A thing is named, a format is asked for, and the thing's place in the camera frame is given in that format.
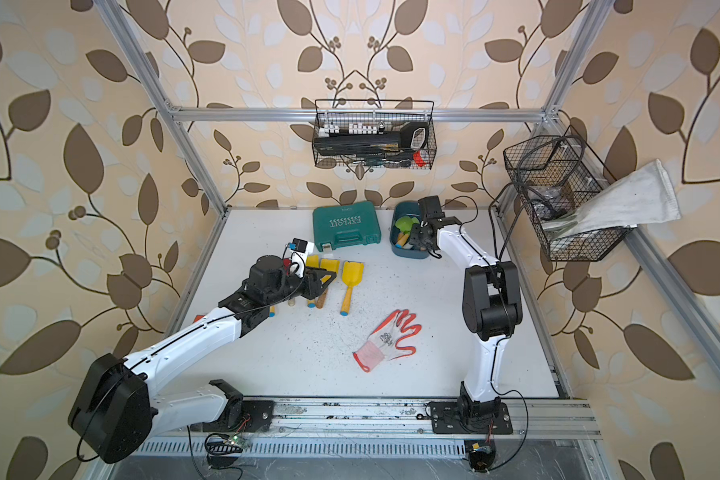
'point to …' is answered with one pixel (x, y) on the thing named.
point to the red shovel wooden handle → (292, 302)
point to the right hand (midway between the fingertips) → (420, 237)
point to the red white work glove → (382, 343)
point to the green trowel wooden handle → (404, 225)
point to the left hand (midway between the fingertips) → (332, 273)
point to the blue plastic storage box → (400, 209)
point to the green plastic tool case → (346, 225)
